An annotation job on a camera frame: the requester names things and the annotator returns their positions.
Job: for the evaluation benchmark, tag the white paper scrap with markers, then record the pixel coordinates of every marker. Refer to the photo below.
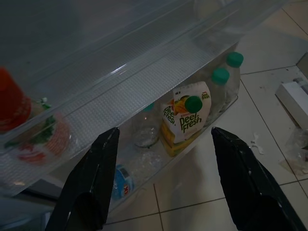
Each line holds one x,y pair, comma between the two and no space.
256,144

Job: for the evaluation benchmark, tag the water bottle blue label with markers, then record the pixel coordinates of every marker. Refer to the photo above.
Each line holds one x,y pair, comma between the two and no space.
125,178

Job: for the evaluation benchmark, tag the orange capped sauce bottle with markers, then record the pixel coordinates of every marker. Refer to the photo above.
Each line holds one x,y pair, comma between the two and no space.
12,101

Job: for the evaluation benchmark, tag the clear bottle green cap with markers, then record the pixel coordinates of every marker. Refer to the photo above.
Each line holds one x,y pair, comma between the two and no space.
220,75
234,59

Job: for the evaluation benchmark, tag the clear bottle teal cap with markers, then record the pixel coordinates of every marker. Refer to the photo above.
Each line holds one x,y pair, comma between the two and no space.
146,130

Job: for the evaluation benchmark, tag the clear plastic bag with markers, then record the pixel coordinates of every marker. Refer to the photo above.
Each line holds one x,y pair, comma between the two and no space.
298,149

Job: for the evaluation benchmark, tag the white flat box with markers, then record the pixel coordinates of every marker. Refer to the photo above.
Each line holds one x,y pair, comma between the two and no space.
293,96

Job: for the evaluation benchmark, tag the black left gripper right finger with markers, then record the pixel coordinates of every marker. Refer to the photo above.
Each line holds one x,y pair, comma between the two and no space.
250,192

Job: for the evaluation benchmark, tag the clear bottle door shelf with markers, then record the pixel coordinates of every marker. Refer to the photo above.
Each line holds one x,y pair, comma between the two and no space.
149,178

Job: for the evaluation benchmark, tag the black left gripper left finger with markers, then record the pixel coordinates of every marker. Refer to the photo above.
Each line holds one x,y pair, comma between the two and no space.
91,183

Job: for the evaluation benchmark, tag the clear textured door shelf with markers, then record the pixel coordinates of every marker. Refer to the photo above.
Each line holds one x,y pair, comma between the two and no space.
144,79

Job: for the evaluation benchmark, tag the Peel Fresh juice carton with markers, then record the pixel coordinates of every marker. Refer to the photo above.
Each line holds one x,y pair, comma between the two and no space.
190,120

